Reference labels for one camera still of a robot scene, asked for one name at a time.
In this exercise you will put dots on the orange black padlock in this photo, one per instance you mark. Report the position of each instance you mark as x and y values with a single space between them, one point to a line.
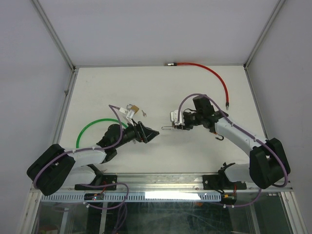
218 136

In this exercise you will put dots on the large brass padlock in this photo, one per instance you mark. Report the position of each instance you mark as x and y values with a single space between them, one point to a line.
132 108

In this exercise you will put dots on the red cable lock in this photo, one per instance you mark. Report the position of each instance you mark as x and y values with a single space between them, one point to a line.
227 100

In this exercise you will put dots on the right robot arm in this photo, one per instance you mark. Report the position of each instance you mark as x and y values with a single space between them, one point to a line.
268 164

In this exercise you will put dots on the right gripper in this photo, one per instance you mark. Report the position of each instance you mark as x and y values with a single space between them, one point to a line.
185 127

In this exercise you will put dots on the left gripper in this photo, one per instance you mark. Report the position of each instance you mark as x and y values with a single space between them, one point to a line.
143 134

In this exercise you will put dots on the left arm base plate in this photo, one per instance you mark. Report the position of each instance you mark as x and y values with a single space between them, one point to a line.
101 182

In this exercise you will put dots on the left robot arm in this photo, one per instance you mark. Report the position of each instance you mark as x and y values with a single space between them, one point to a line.
57 167

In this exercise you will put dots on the slotted cable duct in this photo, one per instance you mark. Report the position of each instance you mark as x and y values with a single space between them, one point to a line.
156 196

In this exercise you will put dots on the aluminium mounting rail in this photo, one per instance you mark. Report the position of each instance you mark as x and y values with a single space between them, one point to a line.
137 182

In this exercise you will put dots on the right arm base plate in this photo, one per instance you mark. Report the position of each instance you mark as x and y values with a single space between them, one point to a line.
212 181

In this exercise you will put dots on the small brass padlock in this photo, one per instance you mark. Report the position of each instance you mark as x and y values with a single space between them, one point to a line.
171 127

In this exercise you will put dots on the green cable lock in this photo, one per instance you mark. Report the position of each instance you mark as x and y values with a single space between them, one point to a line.
93 131

